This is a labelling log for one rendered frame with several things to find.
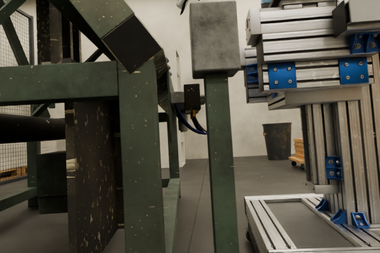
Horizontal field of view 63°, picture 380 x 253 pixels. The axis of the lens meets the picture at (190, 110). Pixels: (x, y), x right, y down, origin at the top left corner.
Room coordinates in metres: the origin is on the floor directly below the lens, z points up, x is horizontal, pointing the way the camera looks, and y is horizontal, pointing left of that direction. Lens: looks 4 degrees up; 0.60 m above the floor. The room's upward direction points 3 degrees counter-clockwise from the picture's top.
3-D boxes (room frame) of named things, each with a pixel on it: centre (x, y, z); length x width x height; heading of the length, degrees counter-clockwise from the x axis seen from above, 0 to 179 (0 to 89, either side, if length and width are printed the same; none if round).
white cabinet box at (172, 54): (5.62, 0.45, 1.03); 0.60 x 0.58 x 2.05; 176
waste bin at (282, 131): (5.67, -1.56, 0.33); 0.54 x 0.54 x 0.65
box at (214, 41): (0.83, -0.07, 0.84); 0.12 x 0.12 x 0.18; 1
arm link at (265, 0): (1.55, -0.45, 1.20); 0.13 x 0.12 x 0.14; 162
